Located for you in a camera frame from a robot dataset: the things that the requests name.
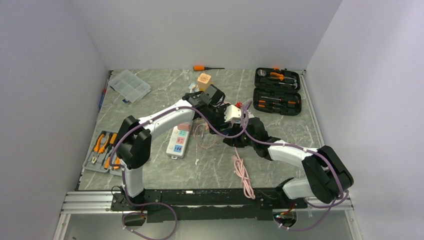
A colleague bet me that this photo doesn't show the black tool case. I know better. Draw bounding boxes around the black tool case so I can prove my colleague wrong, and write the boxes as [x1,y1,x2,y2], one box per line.
[252,67,302,116]

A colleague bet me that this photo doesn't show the clear plastic screw box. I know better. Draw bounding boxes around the clear plastic screw box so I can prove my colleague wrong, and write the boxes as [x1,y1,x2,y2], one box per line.
[108,69,151,103]

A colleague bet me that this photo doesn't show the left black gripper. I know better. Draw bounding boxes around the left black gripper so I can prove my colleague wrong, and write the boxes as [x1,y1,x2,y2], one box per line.
[204,103,231,135]

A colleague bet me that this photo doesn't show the orange handle screwdriver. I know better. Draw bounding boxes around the orange handle screwdriver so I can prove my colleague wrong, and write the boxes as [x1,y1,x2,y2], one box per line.
[192,65,224,72]

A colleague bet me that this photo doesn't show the thin pink charging cable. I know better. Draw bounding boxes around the thin pink charging cable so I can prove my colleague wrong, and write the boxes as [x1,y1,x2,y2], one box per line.
[192,121,218,150]

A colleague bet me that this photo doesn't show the purple cable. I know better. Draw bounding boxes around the purple cable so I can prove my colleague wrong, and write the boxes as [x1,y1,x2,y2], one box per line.
[109,101,253,240]
[240,101,351,232]

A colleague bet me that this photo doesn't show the aluminium rail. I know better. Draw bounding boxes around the aluminium rail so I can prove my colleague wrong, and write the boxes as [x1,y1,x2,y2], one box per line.
[60,188,354,216]

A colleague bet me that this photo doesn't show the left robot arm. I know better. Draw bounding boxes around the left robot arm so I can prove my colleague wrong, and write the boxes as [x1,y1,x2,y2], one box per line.
[112,85,230,210]

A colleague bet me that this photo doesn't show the round tape measure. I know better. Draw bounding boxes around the round tape measure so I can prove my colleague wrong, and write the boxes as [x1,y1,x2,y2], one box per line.
[256,68,267,78]

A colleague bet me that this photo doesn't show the blue pen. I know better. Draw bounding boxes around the blue pen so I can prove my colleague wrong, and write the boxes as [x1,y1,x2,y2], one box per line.
[98,79,109,110]

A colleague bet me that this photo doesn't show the white power strip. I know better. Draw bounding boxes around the white power strip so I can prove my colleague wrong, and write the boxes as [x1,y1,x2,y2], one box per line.
[165,126,191,160]

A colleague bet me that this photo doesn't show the black base frame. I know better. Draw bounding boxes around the black base frame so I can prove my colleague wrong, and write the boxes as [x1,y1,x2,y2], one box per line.
[110,188,307,223]

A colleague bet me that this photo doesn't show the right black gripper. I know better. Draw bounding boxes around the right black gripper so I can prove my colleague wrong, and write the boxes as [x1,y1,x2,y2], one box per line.
[224,123,258,148]

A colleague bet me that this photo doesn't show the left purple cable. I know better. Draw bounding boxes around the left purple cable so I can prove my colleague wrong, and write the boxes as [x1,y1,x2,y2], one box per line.
[109,101,253,240]

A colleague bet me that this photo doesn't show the grey tool case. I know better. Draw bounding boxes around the grey tool case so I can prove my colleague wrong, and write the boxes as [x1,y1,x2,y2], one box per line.
[82,130,122,176]

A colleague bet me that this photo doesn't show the pink cube adapter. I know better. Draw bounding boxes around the pink cube adapter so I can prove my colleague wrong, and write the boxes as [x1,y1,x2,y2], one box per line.
[177,123,192,132]

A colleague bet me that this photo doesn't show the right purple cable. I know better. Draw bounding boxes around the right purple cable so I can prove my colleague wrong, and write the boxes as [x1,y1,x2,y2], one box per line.
[240,101,351,232]

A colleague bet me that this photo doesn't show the peach cube adapter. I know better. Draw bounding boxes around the peach cube adapter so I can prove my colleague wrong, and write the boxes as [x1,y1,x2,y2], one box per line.
[197,73,213,91]

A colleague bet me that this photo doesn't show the orange pliers in black case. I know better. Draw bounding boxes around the orange pliers in black case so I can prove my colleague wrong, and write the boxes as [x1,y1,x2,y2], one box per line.
[269,72,297,82]

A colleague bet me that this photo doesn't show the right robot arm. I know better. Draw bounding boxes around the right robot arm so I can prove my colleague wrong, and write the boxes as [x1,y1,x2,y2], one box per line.
[223,117,354,208]

